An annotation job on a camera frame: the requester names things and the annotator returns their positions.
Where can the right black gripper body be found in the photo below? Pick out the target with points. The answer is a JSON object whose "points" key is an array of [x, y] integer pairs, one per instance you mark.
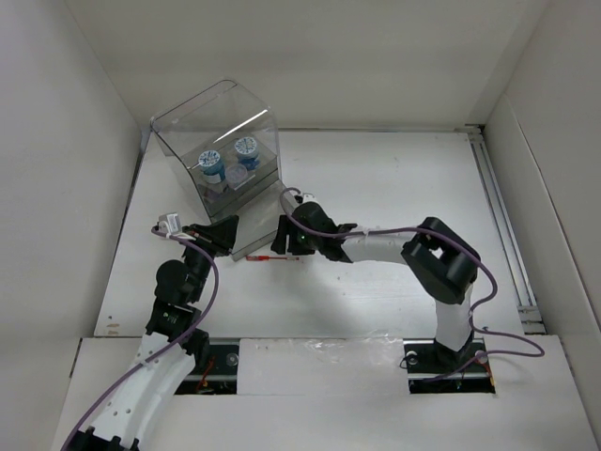
{"points": [[301, 244]]}

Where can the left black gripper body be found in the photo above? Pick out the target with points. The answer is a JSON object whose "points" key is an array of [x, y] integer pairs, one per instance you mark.
{"points": [[203, 241]]}

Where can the red pen apart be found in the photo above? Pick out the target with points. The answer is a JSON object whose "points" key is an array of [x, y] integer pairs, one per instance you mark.
{"points": [[268, 258]]}

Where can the clear jar purple contents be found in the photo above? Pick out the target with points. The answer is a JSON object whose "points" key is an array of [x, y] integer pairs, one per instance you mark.
{"points": [[235, 175]]}

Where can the blue tape jar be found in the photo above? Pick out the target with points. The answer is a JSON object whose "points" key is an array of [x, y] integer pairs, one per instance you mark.
{"points": [[247, 152], [211, 166]]}

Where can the clear acrylic drawer organizer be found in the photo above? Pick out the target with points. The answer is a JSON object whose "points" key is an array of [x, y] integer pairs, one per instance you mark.
{"points": [[223, 145]]}

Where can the purple highlighter marker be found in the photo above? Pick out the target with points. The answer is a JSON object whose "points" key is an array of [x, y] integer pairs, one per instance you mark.
{"points": [[213, 193]]}

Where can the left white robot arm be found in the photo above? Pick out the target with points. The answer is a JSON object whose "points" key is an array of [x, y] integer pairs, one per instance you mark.
{"points": [[172, 346]]}

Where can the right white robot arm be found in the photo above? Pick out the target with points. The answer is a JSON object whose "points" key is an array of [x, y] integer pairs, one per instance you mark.
{"points": [[442, 263]]}

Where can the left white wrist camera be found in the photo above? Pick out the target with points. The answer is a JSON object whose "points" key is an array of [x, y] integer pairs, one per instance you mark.
{"points": [[169, 223]]}

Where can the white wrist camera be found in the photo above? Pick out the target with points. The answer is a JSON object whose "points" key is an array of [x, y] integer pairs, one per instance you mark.
{"points": [[169, 223], [307, 197]]}

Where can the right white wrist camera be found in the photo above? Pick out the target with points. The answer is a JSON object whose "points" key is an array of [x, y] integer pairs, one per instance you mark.
{"points": [[307, 197]]}

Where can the front aluminium rail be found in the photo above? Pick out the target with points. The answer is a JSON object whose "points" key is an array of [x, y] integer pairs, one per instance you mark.
{"points": [[297, 366]]}

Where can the aluminium rail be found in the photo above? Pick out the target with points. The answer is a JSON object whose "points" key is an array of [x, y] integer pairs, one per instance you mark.
{"points": [[297, 366], [527, 308]]}

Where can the right aluminium rail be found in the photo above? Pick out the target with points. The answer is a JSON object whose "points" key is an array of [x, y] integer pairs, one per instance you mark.
{"points": [[527, 308]]}

